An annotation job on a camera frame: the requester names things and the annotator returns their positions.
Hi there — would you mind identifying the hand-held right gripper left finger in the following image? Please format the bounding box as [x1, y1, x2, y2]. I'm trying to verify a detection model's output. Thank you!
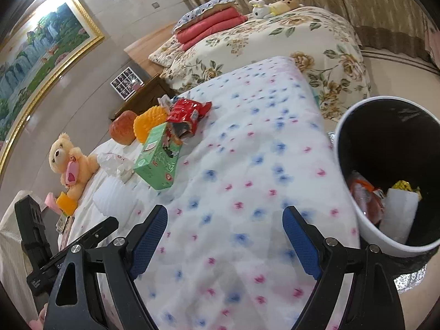
[44, 204, 169, 330]

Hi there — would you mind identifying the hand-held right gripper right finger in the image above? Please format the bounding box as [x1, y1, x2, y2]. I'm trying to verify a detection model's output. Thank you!
[282, 205, 406, 330]

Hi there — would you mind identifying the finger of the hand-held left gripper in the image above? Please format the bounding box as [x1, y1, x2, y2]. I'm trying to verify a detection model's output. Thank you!
[70, 216, 119, 248]

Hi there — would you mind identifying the white foam fruit net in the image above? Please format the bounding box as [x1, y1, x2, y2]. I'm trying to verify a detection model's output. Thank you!
[93, 175, 138, 218]

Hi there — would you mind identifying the green carton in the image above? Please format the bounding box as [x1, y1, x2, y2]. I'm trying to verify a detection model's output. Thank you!
[133, 123, 183, 190]

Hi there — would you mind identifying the orange snack packet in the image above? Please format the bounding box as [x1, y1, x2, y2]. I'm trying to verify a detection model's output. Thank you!
[349, 172, 387, 226]

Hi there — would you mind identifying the white foam sheet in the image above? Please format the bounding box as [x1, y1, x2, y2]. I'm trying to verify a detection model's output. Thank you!
[378, 187, 419, 244]

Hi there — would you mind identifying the orange foam fruit net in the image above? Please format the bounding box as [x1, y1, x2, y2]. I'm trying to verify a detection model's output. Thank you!
[133, 106, 170, 144]

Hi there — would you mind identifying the yellow green snack packet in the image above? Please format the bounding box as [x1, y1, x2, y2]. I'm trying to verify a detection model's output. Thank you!
[390, 180, 423, 202]

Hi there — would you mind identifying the red snack packet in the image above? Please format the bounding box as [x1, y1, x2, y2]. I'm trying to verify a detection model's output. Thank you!
[166, 98, 213, 145]

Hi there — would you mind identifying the white trash bin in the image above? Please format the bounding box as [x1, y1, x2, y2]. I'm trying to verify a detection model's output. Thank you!
[333, 96, 440, 258]

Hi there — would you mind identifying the person's left hand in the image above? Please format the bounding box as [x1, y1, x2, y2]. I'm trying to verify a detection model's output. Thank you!
[30, 304, 49, 330]

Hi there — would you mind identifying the small printed packet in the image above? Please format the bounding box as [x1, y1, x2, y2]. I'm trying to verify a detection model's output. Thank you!
[55, 215, 74, 244]

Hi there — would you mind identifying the cream teddy bear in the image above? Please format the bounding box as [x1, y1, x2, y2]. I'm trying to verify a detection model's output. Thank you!
[49, 132, 100, 202]

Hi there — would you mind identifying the white spotted blanket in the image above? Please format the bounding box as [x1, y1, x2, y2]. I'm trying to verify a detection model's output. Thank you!
[65, 56, 361, 330]

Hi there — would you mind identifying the red apple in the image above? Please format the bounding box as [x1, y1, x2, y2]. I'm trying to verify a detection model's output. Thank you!
[109, 111, 137, 145]

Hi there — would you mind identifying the wooden nightstand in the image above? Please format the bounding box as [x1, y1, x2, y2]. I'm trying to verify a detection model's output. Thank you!
[111, 75, 176, 121]

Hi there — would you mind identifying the gold framed landscape painting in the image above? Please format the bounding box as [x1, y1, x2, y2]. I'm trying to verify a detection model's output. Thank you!
[0, 0, 105, 176]

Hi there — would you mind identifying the floral pillow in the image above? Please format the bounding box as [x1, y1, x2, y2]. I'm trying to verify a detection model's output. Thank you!
[148, 36, 193, 67]

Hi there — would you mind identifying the wooden headboard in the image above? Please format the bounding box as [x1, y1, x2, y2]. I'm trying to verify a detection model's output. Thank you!
[124, 22, 179, 76]

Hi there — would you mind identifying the floral bed cover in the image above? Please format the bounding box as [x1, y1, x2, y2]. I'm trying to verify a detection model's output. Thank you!
[161, 6, 373, 122]

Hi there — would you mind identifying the folded pink blanket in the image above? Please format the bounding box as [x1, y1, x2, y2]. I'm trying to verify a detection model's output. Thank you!
[172, 6, 249, 52]

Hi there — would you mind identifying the blue white dotted pillow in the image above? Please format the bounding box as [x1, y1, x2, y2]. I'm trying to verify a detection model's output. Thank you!
[173, 0, 238, 32]

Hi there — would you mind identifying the white rabbit plush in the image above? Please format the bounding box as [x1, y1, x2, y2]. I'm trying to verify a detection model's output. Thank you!
[249, 0, 272, 19]

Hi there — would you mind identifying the yellow plush toy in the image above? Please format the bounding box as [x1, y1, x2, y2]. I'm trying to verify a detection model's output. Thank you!
[270, 0, 304, 16]

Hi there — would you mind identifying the pink heart print cover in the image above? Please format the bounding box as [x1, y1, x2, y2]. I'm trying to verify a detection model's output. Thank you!
[424, 17, 440, 56]

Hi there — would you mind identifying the photo grid frame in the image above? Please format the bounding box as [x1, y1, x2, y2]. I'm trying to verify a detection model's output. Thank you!
[110, 67, 143, 101]

